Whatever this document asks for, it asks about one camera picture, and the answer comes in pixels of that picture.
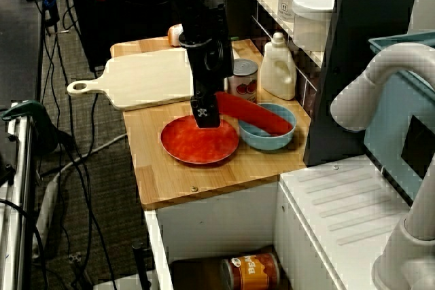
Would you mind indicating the white detergent bottle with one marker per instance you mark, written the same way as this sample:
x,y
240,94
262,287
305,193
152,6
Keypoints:
x,y
277,72

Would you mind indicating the green clamp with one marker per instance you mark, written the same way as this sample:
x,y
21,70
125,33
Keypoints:
x,y
27,117

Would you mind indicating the aluminium rail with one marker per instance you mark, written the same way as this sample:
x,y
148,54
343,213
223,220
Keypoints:
x,y
17,201

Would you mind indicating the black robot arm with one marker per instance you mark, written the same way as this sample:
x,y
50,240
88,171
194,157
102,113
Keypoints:
x,y
190,4

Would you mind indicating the blue bowl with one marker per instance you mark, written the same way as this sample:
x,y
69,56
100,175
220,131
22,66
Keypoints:
x,y
265,142

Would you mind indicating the black equipment box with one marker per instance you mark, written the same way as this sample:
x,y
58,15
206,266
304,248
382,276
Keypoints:
x,y
119,25

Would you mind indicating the light wooden cutting board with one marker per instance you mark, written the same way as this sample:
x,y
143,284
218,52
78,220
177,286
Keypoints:
x,y
136,79

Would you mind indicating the salmon sushi toy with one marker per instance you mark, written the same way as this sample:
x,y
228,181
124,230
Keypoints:
x,y
174,35

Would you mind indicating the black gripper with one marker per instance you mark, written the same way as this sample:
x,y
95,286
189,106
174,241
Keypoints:
x,y
209,66

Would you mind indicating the round metal screw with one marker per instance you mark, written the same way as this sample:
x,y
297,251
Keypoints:
x,y
194,189

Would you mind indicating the tomato can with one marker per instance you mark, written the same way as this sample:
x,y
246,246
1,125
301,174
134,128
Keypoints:
x,y
244,79

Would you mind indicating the dark shelf unit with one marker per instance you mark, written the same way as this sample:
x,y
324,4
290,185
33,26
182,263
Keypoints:
x,y
357,83

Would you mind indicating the orange beans can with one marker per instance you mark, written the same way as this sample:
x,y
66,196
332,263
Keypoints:
x,y
253,271

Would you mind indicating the white power strip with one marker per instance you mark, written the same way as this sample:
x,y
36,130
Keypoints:
x,y
46,215

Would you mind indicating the red plate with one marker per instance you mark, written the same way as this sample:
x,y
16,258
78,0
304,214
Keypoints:
x,y
200,144

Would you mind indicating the white lidded plastic jar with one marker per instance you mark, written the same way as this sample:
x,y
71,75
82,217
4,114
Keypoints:
x,y
289,1
312,21

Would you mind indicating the red toy sausage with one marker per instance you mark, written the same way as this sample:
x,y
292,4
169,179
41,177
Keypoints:
x,y
258,115

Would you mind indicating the gray toy faucet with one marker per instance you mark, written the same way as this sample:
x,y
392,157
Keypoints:
x,y
380,76

